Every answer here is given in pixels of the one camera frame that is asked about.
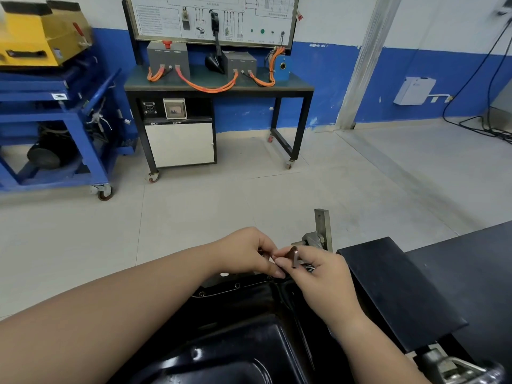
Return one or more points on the small dark metal part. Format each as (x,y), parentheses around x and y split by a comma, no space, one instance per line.
(295,256)

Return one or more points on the person's right thumb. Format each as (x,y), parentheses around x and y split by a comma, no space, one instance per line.
(288,271)

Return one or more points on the person's right forearm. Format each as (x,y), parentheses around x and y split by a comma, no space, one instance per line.
(372,351)

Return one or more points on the person's left hand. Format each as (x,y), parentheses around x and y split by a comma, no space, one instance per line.
(240,251)

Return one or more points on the blue motor block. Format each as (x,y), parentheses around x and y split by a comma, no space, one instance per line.
(282,67)

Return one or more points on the grey metal wall trim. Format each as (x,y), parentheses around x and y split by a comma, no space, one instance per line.
(366,63)

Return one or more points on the grey metal upright bracket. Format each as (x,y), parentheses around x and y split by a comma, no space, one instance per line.
(323,229)

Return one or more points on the glossy black oil pan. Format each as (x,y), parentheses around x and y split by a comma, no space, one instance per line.
(240,339)

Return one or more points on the person's right hand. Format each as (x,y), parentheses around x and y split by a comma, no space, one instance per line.
(324,283)

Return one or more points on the person's left forearm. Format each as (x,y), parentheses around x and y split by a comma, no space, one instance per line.
(112,315)

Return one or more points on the white wiring diagram board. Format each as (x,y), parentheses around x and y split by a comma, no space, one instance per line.
(224,15)

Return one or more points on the black charging gun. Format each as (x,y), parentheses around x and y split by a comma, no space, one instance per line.
(216,55)

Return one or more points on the person's left thumb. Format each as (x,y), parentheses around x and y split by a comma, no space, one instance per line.
(272,268)

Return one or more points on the white wall box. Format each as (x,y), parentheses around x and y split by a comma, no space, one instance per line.
(414,90)

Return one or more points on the black training bench with wheels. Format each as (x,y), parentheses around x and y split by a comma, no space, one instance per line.
(224,85)

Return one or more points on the grey metal box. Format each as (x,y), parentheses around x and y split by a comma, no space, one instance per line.
(240,61)

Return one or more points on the grey metal clamp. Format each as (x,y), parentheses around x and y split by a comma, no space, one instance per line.
(452,367)

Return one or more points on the white cabinet door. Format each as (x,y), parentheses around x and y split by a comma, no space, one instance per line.
(180,144)

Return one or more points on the small grey display panel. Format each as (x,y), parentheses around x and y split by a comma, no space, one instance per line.
(175,109)

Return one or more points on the black flat metal plate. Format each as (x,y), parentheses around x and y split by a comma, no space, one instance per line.
(396,291)

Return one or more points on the blue wheeled cart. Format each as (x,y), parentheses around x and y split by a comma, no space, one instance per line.
(60,115)

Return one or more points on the black electric motor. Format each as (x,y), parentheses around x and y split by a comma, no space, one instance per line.
(52,151)

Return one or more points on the black socket panel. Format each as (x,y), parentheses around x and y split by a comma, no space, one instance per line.
(149,108)

